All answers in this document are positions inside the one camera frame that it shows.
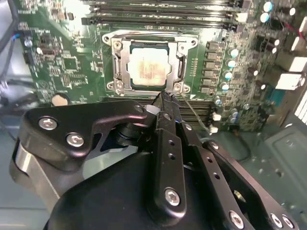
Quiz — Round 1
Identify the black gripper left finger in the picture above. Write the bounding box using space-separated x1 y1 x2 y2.
9 91 188 219

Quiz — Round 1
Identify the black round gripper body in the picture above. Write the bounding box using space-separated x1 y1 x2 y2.
44 143 240 230

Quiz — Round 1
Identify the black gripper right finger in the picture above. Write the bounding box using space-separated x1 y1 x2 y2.
170 93 302 230

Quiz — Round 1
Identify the metal locking lever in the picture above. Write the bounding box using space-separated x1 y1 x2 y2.
103 30 200 46
179 93 211 132

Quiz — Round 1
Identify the silver green CPU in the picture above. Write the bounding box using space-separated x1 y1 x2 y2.
129 43 171 88

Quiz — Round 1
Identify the metal socket cover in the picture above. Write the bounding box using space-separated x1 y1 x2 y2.
111 38 190 94

